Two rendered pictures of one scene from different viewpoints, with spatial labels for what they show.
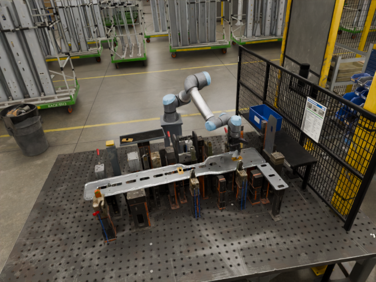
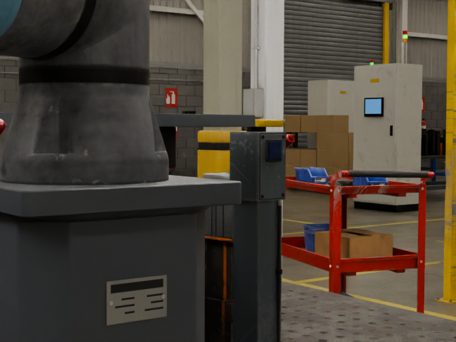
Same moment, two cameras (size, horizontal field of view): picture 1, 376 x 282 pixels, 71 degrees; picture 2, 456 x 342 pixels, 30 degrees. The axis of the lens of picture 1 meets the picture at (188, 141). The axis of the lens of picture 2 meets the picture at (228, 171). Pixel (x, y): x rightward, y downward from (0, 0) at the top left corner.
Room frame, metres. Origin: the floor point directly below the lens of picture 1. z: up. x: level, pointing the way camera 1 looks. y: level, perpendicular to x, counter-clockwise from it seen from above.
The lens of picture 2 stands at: (2.94, -0.14, 1.15)
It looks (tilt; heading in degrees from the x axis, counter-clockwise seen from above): 3 degrees down; 149
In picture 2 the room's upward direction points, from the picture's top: straight up
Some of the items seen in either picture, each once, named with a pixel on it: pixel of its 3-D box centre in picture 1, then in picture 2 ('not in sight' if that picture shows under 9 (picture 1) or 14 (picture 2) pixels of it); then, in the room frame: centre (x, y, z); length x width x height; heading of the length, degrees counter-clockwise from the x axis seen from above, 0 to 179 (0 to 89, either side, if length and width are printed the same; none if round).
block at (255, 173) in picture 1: (254, 187); not in sight; (1.49, -0.49, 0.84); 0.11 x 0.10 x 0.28; 13
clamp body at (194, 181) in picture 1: (194, 196); not in sight; (1.40, -0.02, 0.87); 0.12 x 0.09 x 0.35; 13
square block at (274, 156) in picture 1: (275, 173); not in sight; (1.59, -0.68, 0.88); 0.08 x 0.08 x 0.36; 13
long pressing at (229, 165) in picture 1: (178, 172); not in sight; (1.54, 0.09, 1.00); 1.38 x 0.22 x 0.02; 103
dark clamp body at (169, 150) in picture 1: (172, 167); not in sight; (1.74, 0.15, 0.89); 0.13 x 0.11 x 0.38; 13
